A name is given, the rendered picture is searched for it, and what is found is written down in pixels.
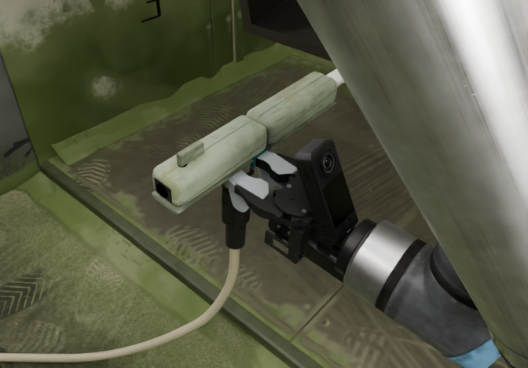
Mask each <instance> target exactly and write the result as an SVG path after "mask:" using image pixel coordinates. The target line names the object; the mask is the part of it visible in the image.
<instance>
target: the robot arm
mask: <svg viewBox="0 0 528 368"><path fill-rule="evenodd" d="M297 2H298V3H299V5H300V7H301V8H302V11H303V12H304V13H305V15H306V17H307V19H308V21H309V22H310V24H311V26H312V27H313V29H314V30H315V32H316V34H317V36H318V38H319V39H320V40H321V43H322V44H323V46H324V48H325V49H326V51H327V53H328V55H329V56H330V58H331V59H332V62H333V63H334V65H335V66H336V68H337V70H338V72H339V74H340V75H341V76H342V78H343V80H344V82H345V84H346V85H347V87H348V89H349V90H350V92H351V94H352V95H353V97H354V99H355V101H356V102H357V104H358V106H359V108H360V109H361V111H362V112H363V114H364V116H365V118H366V119H367V121H368V123H369V125H370V126H371V128H372V130H373V131H374V133H375V135H376V137H377V138H378V139H379V142H380V144H381V145H382V147H383V148H384V150H385V152H386V154H387V155H388V157H389V158H390V161H391V162H392V164H393V165H394V167H395V169H396V171H397V172H398V174H399V176H400V177H401V180H402V181H403V182H404V184H405V186H406V188H407V190H408V191H409V193H410V194H411V196H412V198H413V200H414V201H415V203H416V205H417V207H418V208H419V210H420V212H421V213H422V215H423V217H424V218H425V220H426V221H427V224H428V226H429V227H430V228H431V230H432V232H433V234H434V236H435V237H436V239H437V240H438V242H437V244H436V246H435V247H434V248H433V247H431V246H430V245H428V244H427V243H425V242H423V241H421V240H420V239H417V238H416V237H414V236H412V235H411V234H409V233H407V232H405V231H404V230H402V229H400V228H399V227H397V226H395V225H394V224H392V223H390V222H388V221H387V220H384V221H382V222H380V223H378V224H376V223H374V222H373V221H372V220H370V219H364V220H363V221H362V222H361V223H360V224H359V225H358V226H357V227H355V224H356V223H357V222H358V217H357V213H356V211H355V208H354V204H353V201H352V198H351V195H350V191H349V189H348V186H347V181H346V179H345V176H344V173H343V169H342V166H341V163H340V161H339V157H338V153H337V151H336V147H335V144H334V141H333V140H330V139H314V140H313V141H311V142H310V143H309V144H308V145H306V146H305V147H304V148H303V149H301V150H300V151H299V152H298V153H296V154H295V157H294V158H292V157H289V156H285V155H283V154H280V153H272V152H269V151H265V152H264V153H263V154H262V155H260V156H258V157H257V158H256V163H255V165H256V167H257V168H258V174H259V178H252V177H251V176H249V175H247V174H246V173H245V172H244V171H243V170H241V171H239V172H238V173H236V174H235V175H234V176H232V177H231V178H229V187H228V188H229V194H230V197H231V201H232V204H233V207H234V208H235V209H236V210H238V211H240V212H246V211H247V210H248V209H249V208H250V209H251V210H252V211H253V212H254V213H255V214H256V215H258V216H260V217H261V218H264V219H268V220H269V225H268V227H269V229H270V230H272V231H273V232H274V233H275V234H276V235H274V234H272V233H270V232H269V231H268V230H266V232H265V240H264V242H265V243H266V244H267V245H269V246H270V247H271V248H273V249H275V250H276V251H278V252H279V253H280V254H281V255H283V256H285V257H286V258H287V259H289V260H291V261H292V262H293V263H294V264H297V263H298V262H299V261H300V260H301V259H302V258H303V257H306V258H307V259H309V260H310V261H312V262H313V263H315V264H317V265H318V266H319V267H320V268H322V269H323V270H325V271H327V272H328V273H329V274H330V275H332V276H333V277H335V278H337V279H338V280H340V281H341V282H342V283H343V285H344V286H345V287H346V288H348V289H349V290H350V291H351V292H353V293H355V294H356V295H357V296H359V297H360V298H362V299H363V300H364V301H366V302H367V303H369V304H371V305H372V306H373V307H374V308H378V309H379V310H381V311H382V312H383V313H384V314H386V315H387V316H389V317H390V318H392V319H393V320H395V321H396V322H397V323H399V324H400V325H402V326H404V327H405V328H406V329H408V330H409V331H410V332H412V333H414V334H415V335H417V336H418V337H419V338H420V339H422V340H424V341H425V342H427V343H428V344H429V345H431V346H432V347H433V348H435V349H437V350H438V351H440V352H441V353H442V355H443V356H444V357H445V358H446V359H448V360H452V361H454V362H456V363H458V364H459V365H461V366H462V367H464V368H488V367H489V366H491V365H492V364H493V363H494V362H495V361H496V360H497V359H498V358H499V357H500V355H501V356H502V358H503V360H504V361H505V363H506V364H507V366H508V368H528V0H297ZM275 186H279V187H280V188H281V189H280V190H274V191H273V196H271V195H270V194H269V190H272V189H273V188H274V187H275ZM273 239H275V240H276V241H278V242H280V243H281V244H282V245H283V246H285V247H286V248H288V254H287V253H285V252H283V251H282V250H281V249H279V248H278V247H277V246H275V245H273ZM284 239H285V240H286V241H287V242H288V244H287V243H285V242H284V241H283V240H284ZM299 253H300V254H299Z"/></svg>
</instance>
